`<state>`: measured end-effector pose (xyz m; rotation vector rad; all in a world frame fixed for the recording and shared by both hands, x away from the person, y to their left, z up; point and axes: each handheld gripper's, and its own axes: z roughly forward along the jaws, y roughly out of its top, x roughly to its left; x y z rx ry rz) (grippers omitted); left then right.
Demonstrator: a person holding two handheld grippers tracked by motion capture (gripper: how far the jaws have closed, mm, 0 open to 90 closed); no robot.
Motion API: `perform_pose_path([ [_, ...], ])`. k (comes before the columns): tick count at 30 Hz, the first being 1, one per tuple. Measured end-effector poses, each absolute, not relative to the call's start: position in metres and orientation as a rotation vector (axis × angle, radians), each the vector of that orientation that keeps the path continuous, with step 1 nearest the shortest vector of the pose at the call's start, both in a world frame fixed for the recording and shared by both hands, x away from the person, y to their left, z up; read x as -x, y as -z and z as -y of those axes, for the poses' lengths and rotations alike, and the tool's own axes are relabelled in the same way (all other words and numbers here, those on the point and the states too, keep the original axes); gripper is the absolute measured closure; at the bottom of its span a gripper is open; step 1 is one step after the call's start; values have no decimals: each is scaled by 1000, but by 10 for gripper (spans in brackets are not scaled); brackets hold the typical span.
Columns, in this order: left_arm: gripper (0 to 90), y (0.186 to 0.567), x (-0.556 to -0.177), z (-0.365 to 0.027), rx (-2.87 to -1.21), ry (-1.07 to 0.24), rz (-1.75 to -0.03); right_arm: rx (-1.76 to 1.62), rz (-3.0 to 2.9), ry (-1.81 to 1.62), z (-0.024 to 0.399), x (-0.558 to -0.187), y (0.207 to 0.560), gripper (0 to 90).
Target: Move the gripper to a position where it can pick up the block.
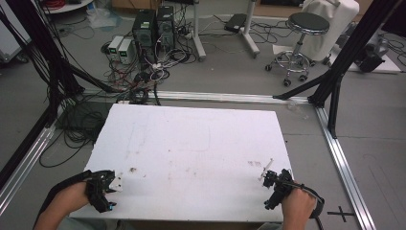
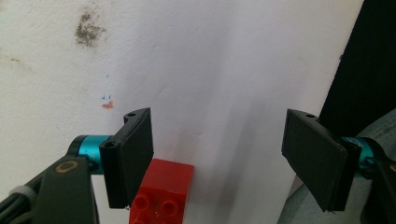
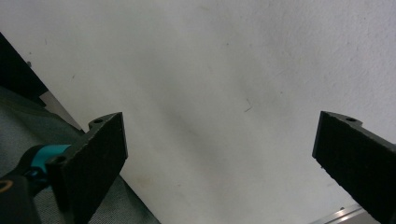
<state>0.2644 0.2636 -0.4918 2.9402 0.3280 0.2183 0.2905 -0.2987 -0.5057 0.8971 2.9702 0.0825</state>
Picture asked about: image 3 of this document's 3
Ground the dark panel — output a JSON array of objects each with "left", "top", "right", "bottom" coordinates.
[{"left": 0, "top": 32, "right": 50, "bottom": 106}]

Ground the metal table edge rail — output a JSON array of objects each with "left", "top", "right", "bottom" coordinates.
[{"left": 307, "top": 203, "right": 381, "bottom": 224}]

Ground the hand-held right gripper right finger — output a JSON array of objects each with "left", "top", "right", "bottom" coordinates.
[{"left": 312, "top": 110, "right": 396, "bottom": 224}]

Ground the black and teal object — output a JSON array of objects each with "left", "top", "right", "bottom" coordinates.
[{"left": 0, "top": 144, "right": 73, "bottom": 224}]

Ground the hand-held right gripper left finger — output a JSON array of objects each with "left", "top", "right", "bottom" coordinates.
[{"left": 46, "top": 112, "right": 129, "bottom": 224}]

